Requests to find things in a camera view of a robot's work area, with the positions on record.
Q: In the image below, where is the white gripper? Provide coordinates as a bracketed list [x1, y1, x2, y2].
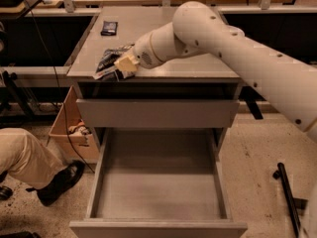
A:
[114, 33, 164, 72]

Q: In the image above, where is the blue chip bag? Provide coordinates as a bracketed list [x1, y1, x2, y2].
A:
[93, 44, 135, 81]

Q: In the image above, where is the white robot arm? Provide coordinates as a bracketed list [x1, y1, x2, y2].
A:
[115, 1, 317, 142]

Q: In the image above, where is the closed upper drawer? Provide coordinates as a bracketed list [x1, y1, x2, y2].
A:
[76, 99, 239, 128]

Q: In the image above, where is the grey drawer cabinet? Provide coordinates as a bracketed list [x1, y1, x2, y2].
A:
[68, 7, 242, 152]

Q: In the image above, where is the open middle drawer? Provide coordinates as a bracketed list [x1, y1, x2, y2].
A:
[70, 129, 248, 238]

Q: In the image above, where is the small dark snack packet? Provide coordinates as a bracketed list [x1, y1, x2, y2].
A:
[100, 21, 118, 36]

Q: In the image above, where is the cardboard box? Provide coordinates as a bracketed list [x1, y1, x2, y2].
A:
[50, 86, 99, 164]

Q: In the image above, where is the black shoe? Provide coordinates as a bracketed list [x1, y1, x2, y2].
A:
[0, 185, 13, 200]
[27, 161, 85, 206]

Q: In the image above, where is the person's leg in khaki trousers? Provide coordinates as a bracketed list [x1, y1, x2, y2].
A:
[0, 128, 66, 189]

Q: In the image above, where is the black metal stand leg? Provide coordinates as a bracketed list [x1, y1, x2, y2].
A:
[272, 163, 308, 238]

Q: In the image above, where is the black cable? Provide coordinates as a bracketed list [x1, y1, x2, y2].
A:
[13, 0, 96, 175]

